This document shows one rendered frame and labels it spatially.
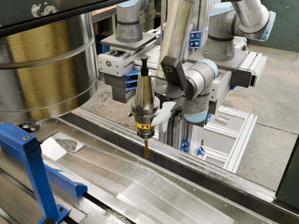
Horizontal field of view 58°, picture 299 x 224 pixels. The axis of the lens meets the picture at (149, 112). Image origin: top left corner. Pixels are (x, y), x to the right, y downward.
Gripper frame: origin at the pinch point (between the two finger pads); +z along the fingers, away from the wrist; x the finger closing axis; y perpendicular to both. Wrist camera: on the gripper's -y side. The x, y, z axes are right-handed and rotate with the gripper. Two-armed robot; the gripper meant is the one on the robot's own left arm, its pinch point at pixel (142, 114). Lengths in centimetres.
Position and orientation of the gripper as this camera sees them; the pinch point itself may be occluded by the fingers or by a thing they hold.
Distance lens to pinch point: 59.9
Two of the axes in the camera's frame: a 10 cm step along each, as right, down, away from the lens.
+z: -5.6, 4.5, -6.9
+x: -8.3, -3.1, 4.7
